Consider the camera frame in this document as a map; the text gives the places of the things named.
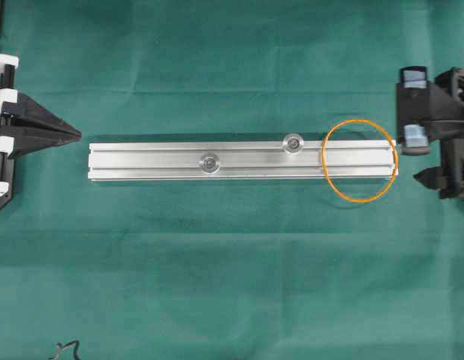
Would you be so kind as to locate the aluminium extrusion rail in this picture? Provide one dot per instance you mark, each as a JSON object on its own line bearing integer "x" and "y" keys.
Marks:
{"x": 255, "y": 160}

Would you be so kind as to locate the orange rubber band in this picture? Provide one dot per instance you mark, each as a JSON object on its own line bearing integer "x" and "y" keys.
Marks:
{"x": 393, "y": 151}

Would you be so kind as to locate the green table cloth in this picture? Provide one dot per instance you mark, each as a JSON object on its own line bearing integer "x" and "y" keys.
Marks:
{"x": 226, "y": 269}

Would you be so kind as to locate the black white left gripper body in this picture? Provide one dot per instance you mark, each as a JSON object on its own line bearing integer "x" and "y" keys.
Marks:
{"x": 8, "y": 66}

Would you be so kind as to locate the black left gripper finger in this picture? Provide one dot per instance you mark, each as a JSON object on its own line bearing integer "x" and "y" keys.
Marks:
{"x": 32, "y": 139}
{"x": 26, "y": 112}

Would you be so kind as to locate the black lattice right gripper body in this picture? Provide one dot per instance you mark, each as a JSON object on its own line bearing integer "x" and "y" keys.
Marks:
{"x": 444, "y": 123}

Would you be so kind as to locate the silver pulley shaft near centre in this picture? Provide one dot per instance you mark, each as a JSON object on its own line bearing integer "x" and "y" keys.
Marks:
{"x": 209, "y": 163}

